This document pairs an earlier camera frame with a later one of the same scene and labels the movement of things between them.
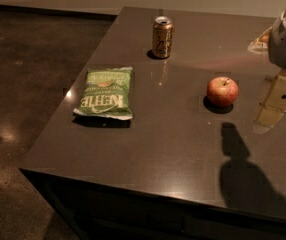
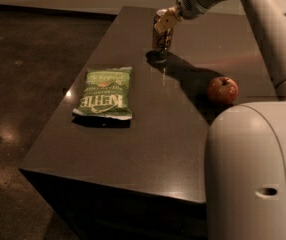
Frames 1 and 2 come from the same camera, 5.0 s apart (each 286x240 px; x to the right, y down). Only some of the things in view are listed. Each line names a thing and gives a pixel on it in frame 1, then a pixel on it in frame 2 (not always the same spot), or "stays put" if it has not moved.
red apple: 222,91 stays put
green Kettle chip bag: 107,92 stays put
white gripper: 285,44 -> 190,4
